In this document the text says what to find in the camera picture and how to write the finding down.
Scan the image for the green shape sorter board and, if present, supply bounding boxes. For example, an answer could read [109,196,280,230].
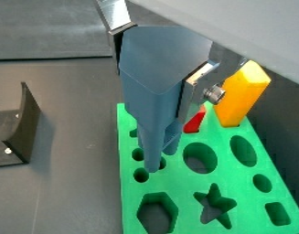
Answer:
[117,103,299,234]

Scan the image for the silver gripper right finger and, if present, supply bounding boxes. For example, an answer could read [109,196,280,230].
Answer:
[177,60,225,123]

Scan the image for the yellow rectangular block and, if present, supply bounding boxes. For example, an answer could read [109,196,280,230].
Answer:
[213,60,271,127]

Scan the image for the red block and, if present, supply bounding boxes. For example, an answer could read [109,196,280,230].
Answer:
[182,106,206,133]

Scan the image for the dark curved holder block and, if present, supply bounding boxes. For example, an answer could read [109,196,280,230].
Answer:
[0,82,39,167]

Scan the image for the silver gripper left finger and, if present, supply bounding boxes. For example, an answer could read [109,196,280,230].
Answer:
[94,0,136,69]

